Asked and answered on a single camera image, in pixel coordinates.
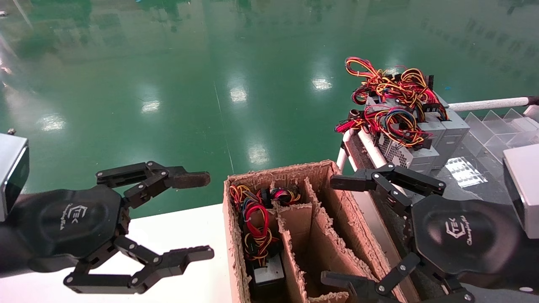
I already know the white cart post black cap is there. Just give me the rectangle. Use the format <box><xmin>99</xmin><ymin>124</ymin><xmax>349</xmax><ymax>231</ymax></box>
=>
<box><xmin>336</xmin><ymin>108</ymin><xmax>361</xmax><ymax>171</ymax></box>

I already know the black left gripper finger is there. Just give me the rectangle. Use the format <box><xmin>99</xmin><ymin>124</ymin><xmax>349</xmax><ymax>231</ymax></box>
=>
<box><xmin>96</xmin><ymin>161</ymin><xmax>211</xmax><ymax>209</ymax></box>

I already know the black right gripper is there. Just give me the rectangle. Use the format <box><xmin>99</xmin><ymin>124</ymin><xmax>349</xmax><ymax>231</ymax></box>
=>
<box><xmin>321</xmin><ymin>164</ymin><xmax>528</xmax><ymax>303</ymax></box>

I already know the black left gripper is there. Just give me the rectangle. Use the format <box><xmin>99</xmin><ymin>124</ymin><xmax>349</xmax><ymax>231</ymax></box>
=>
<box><xmin>4</xmin><ymin>185</ymin><xmax>215</xmax><ymax>294</ymax></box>

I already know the clear acrylic divider tray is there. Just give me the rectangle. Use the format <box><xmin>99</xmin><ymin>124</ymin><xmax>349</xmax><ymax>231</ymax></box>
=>
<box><xmin>438</xmin><ymin>108</ymin><xmax>539</xmax><ymax>199</ymax></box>

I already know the grey power supplies stack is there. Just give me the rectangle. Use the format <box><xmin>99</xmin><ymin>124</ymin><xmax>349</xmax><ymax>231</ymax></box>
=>
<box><xmin>335</xmin><ymin>105</ymin><xmax>440</xmax><ymax>175</ymax></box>

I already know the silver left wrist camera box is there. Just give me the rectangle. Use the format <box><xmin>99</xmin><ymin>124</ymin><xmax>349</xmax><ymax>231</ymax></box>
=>
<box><xmin>0</xmin><ymin>133</ymin><xmax>30</xmax><ymax>222</ymax></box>

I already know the power supply with tangled cables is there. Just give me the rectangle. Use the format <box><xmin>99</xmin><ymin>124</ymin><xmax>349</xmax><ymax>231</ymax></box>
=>
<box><xmin>344</xmin><ymin>56</ymin><xmax>449</xmax><ymax>123</ymax></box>

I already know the power supply with coiled cables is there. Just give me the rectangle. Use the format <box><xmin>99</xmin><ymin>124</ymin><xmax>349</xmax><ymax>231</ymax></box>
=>
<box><xmin>260</xmin><ymin>186</ymin><xmax>302</xmax><ymax>207</ymax></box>

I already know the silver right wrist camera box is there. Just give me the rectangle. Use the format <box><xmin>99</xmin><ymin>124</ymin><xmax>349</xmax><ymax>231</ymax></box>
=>
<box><xmin>503</xmin><ymin>143</ymin><xmax>539</xmax><ymax>240</ymax></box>

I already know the grey power supply plain side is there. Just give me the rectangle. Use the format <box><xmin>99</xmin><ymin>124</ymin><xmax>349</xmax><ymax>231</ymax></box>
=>
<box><xmin>430</xmin><ymin>109</ymin><xmax>471</xmax><ymax>170</ymax></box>

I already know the brown cardboard box with dividers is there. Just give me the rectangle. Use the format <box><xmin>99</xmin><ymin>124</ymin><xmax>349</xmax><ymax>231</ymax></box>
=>
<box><xmin>222</xmin><ymin>160</ymin><xmax>422</xmax><ymax>303</ymax></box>

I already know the white padded short cart rail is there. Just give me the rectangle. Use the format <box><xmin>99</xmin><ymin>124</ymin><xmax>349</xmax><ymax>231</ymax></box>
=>
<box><xmin>448</xmin><ymin>96</ymin><xmax>539</xmax><ymax>112</ymax></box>

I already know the small grey power supply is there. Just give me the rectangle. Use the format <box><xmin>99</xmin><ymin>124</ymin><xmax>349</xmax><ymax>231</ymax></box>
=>
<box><xmin>415</xmin><ymin>119</ymin><xmax>447</xmax><ymax>148</ymax></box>

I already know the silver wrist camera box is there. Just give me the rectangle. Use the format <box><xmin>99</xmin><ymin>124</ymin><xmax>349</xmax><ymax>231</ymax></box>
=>
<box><xmin>503</xmin><ymin>143</ymin><xmax>539</xmax><ymax>240</ymax></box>
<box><xmin>0</xmin><ymin>133</ymin><xmax>30</xmax><ymax>222</ymax></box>

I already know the white padded long cart rail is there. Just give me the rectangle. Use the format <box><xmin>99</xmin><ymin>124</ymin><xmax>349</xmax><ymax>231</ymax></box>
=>
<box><xmin>357</xmin><ymin>128</ymin><xmax>389</xmax><ymax>170</ymax></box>

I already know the silver power supply with cables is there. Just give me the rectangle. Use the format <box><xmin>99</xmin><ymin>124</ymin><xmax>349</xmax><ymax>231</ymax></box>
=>
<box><xmin>229</xmin><ymin>184</ymin><xmax>291</xmax><ymax>297</ymax></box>

